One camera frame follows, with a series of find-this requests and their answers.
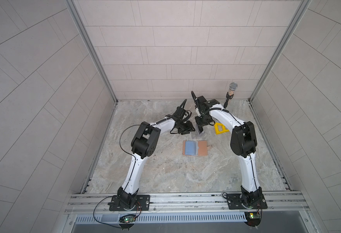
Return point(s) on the yellow triangular plastic piece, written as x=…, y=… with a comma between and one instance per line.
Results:
x=220, y=128

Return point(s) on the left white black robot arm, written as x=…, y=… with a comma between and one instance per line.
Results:
x=143, y=146

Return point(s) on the perforated vent strip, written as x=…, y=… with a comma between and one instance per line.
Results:
x=153, y=218

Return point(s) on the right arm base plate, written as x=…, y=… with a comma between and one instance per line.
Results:
x=255, y=200

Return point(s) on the clear acrylic card box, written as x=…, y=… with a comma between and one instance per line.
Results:
x=197, y=135

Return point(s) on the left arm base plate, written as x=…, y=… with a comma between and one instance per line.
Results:
x=129, y=203

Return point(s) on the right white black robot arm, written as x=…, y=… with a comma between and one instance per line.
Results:
x=243, y=144

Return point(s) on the brown leather card holder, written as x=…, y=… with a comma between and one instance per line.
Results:
x=195, y=148

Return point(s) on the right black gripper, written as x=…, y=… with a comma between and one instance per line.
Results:
x=201, y=124

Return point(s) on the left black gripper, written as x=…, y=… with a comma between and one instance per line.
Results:
x=187, y=127

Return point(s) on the aluminium mounting rail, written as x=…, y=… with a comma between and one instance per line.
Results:
x=185, y=202

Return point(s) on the right circuit board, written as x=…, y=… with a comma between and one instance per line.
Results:
x=253, y=219

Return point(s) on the left green circuit board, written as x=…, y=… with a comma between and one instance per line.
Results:
x=127, y=219

